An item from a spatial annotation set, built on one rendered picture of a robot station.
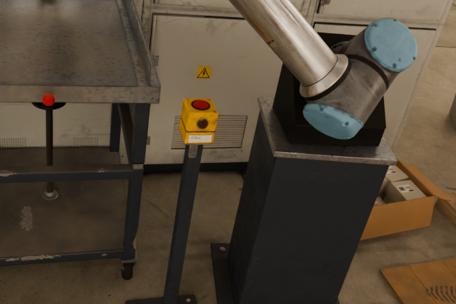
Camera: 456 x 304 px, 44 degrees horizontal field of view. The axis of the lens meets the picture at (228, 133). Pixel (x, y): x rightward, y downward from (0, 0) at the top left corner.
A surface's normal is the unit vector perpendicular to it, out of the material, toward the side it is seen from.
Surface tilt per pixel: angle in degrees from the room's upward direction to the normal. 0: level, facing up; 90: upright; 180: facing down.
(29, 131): 90
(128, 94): 90
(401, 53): 40
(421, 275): 0
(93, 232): 0
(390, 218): 71
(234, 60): 90
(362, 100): 58
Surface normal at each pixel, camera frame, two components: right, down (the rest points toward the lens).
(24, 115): 0.25, 0.56
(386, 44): 0.29, -0.27
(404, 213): 0.41, 0.24
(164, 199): 0.16, -0.83
